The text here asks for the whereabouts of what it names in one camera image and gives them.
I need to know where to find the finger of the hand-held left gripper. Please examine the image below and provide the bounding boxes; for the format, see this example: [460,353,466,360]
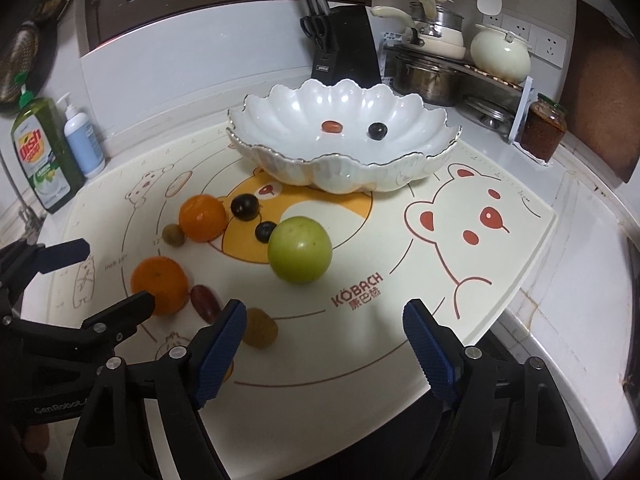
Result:
[0,239,91,306]
[10,290,157,362]

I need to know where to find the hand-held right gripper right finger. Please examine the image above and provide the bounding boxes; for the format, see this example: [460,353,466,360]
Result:
[402,299,586,480]

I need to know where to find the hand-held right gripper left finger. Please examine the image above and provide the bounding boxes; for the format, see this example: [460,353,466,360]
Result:
[65,299,248,480]

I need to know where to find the orange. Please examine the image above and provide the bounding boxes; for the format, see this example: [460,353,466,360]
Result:
[178,194,228,242]
[131,256,189,317]

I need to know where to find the small brown longan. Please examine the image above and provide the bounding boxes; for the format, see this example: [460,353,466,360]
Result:
[161,224,186,249]

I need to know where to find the green apple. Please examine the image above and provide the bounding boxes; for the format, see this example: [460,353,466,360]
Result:
[267,216,333,285]

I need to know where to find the white scalloped bowl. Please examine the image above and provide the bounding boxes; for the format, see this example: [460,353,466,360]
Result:
[226,78,463,195]

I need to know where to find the cream bear print mat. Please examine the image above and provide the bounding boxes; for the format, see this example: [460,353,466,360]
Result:
[47,122,558,461]

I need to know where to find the green dish soap bottle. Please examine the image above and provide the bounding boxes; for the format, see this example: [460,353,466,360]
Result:
[11,74,86,215]

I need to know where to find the white pump bottle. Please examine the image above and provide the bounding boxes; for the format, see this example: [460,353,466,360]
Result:
[55,92,107,179]

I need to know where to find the dark round utensil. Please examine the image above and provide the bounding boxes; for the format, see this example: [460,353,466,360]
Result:
[0,0,71,113]

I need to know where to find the steel pot lid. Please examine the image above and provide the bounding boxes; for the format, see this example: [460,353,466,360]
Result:
[462,95,518,136]

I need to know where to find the glass jar of chili sauce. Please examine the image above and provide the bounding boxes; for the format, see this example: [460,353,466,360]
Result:
[520,92,568,163]

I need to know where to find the white and grey shelf rack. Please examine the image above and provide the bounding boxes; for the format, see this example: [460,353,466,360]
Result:
[381,30,536,147]

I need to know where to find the steel stockpot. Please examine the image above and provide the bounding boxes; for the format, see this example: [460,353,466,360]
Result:
[392,50,463,107]

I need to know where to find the wooden slat trivet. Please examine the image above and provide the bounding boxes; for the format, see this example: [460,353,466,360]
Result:
[462,62,526,91]

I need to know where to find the dark brown cabinet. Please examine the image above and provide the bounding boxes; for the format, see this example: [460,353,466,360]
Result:
[85,0,373,53]

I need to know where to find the cream frying pan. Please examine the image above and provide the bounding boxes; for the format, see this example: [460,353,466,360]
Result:
[370,5,468,60]

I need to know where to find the cream ceramic pot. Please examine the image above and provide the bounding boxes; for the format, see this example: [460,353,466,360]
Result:
[471,24,532,85]

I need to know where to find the brown wooden cutting board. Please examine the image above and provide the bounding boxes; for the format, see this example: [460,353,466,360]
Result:
[562,0,640,186]

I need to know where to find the black knife block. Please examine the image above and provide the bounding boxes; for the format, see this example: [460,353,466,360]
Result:
[311,4,385,86]

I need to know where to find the steel and cream pot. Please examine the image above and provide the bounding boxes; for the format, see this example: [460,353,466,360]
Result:
[409,0,465,41]

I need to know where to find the black kitchen scissors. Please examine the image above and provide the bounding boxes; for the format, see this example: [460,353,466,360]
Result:
[300,14,333,53]

